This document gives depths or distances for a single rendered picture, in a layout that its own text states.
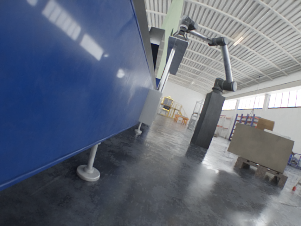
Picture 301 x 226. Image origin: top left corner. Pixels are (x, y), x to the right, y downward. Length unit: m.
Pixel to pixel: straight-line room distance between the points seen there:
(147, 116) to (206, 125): 1.63
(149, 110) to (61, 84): 1.09
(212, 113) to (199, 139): 0.54
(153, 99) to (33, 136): 1.14
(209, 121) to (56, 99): 2.62
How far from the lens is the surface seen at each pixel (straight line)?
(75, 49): 0.24
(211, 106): 2.73
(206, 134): 2.73
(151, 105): 1.27
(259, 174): 2.08
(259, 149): 2.07
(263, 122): 2.77
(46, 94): 0.22
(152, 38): 1.93
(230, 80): 2.79
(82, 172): 0.60
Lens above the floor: 0.34
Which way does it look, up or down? 1 degrees down
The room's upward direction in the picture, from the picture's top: 20 degrees clockwise
